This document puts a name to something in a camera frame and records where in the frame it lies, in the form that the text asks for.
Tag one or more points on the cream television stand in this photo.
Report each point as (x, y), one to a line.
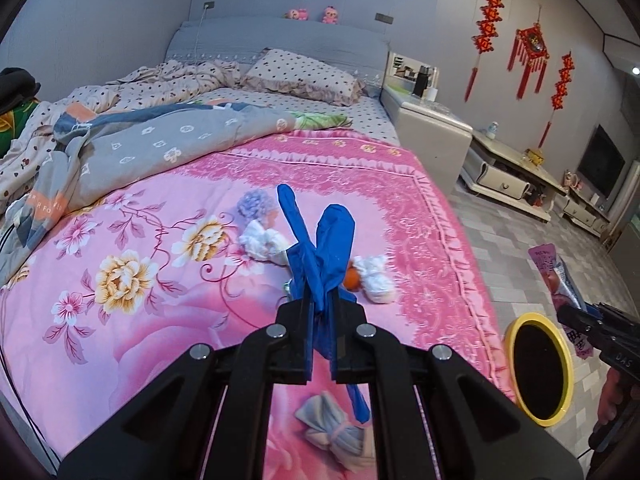
(582, 215)

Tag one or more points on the grey flower print quilt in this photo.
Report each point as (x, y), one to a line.
(175, 140)

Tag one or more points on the polka dot frilled pillow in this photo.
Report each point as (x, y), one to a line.
(300, 75)

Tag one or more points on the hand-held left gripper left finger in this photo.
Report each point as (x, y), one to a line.
(295, 330)

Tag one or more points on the pink silver snack packet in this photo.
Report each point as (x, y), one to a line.
(547, 260)

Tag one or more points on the pink floral blanket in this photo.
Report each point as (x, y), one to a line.
(150, 310)

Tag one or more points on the grey upholstered bed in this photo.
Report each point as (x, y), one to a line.
(250, 35)

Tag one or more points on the white standing air conditioner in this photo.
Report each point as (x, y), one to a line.
(627, 205)

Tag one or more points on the green leaf print cloth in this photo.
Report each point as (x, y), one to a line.
(320, 120)

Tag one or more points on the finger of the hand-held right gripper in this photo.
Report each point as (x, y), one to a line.
(617, 319)
(580, 321)

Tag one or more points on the black flask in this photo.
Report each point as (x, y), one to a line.
(420, 80)

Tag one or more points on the green floral folded quilt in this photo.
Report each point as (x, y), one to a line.
(15, 130)

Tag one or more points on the pink figurine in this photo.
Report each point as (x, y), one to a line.
(571, 178)

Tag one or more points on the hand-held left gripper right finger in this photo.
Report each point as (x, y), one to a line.
(350, 345)

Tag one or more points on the bluish fluffy foam net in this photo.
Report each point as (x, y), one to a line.
(255, 205)

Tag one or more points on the grey wall switch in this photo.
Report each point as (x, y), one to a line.
(383, 17)

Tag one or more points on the snow globe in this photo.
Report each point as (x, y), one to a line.
(492, 130)

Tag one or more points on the small red object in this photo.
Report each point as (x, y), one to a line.
(537, 195)

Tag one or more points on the orange fruit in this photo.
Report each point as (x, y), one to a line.
(351, 280)

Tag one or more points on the yellow round waste bin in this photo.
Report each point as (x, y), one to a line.
(537, 367)

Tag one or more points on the wall television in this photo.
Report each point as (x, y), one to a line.
(602, 162)

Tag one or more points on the beige nightstand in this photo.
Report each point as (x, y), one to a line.
(430, 140)

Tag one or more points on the cream coffee table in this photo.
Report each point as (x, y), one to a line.
(500, 177)

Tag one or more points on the grey tied cloth wad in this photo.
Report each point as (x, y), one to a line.
(330, 430)

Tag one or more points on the black folded cloth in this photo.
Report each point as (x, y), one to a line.
(15, 87)

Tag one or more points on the blue rubber glove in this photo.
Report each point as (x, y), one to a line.
(330, 240)

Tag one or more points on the white tied cloth wad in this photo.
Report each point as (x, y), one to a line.
(375, 277)

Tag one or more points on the white cup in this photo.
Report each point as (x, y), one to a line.
(432, 94)

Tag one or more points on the beige polka dot quilt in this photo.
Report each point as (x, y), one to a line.
(125, 90)

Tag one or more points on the yellow pot ornament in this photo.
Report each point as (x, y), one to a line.
(536, 156)

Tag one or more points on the person's right hand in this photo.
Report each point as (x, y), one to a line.
(612, 400)

